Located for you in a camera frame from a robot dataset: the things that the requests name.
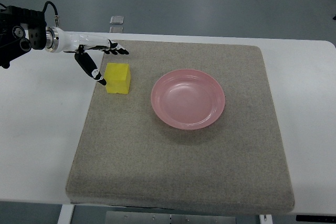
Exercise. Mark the floor outlet plate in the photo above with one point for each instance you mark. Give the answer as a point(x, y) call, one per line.
point(117, 20)
point(116, 29)

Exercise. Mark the white right table leg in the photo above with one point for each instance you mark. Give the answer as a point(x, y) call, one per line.
point(266, 219)

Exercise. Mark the metal table base plate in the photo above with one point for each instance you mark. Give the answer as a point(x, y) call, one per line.
point(144, 217)

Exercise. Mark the lower floor outlet plate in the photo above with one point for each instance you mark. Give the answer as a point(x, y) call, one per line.
point(116, 29)

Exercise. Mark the white table leg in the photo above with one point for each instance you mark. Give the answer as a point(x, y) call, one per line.
point(266, 219)
point(66, 213)

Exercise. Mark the pink plate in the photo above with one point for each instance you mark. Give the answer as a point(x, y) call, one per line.
point(187, 99)

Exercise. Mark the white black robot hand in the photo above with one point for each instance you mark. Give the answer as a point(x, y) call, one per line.
point(79, 44)

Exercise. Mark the yellow foam block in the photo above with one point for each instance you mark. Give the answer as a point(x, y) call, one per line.
point(118, 78)

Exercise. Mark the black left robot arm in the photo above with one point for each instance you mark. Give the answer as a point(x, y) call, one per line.
point(23, 30)

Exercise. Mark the black table control panel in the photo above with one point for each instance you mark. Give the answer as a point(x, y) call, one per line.
point(308, 218)

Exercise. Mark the beige fabric mat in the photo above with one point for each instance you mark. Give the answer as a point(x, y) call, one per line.
point(127, 156)

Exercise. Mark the white left table leg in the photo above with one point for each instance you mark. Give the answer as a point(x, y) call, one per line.
point(66, 213)

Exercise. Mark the upper floor outlet plate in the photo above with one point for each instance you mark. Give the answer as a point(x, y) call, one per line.
point(117, 20)

